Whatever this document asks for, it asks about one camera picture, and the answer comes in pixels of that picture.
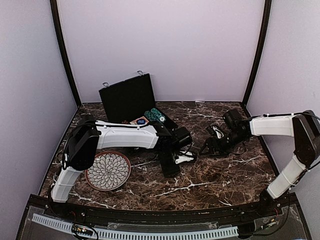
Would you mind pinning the red playing card deck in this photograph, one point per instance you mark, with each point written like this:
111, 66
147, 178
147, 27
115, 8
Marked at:
134, 121

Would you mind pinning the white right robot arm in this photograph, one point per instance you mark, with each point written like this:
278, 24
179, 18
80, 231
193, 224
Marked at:
303, 127

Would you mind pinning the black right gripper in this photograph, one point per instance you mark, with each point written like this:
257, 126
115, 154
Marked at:
210, 141

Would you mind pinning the black poker case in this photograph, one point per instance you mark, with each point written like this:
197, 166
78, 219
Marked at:
129, 99

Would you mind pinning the blue small blind button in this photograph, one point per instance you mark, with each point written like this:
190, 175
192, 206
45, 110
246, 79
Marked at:
141, 121

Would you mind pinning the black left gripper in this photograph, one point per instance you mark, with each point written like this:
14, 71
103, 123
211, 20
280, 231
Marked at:
168, 172

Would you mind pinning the green blue chip stack rear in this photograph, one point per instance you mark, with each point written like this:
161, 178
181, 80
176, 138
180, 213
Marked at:
158, 115

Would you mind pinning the green blue chip stack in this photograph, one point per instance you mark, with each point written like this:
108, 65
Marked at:
149, 115
158, 115

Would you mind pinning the green blue chip stack front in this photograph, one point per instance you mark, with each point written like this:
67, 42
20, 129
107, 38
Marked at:
149, 115

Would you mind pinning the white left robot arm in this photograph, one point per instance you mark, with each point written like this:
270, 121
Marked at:
91, 135

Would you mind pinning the floral patterned plate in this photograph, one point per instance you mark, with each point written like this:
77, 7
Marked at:
110, 170

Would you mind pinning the black front table rail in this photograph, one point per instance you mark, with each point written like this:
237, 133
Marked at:
239, 214

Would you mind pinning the white slotted cable duct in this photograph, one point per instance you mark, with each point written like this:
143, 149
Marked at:
98, 233

